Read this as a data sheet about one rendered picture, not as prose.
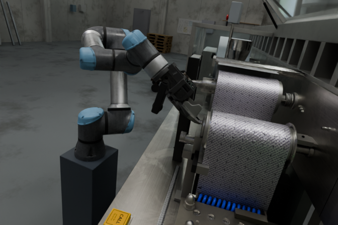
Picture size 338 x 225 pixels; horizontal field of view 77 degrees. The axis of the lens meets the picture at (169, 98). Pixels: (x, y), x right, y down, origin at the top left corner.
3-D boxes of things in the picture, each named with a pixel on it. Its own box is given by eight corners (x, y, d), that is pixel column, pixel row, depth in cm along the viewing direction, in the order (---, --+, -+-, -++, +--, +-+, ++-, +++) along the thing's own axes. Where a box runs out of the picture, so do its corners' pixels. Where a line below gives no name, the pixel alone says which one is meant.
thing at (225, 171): (195, 193, 75) (205, 148, 69) (265, 213, 71) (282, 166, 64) (195, 194, 74) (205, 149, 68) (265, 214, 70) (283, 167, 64)
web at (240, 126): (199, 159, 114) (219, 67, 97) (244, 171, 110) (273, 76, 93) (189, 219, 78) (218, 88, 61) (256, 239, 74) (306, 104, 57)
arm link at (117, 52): (110, 56, 81) (115, 42, 71) (139, 58, 85) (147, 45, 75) (111, 76, 79) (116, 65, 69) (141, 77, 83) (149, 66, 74)
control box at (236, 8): (227, 22, 116) (231, 3, 112) (239, 24, 113) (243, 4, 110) (224, 22, 110) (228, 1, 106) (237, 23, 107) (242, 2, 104)
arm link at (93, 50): (78, 22, 106) (79, 43, 65) (101, 24, 110) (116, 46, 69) (78, 45, 110) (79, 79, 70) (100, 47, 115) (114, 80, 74)
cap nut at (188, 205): (184, 200, 70) (186, 189, 68) (195, 203, 69) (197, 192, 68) (182, 209, 67) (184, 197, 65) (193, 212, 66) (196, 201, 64)
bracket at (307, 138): (290, 136, 69) (292, 130, 69) (310, 140, 68) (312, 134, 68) (296, 143, 65) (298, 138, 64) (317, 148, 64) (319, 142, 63)
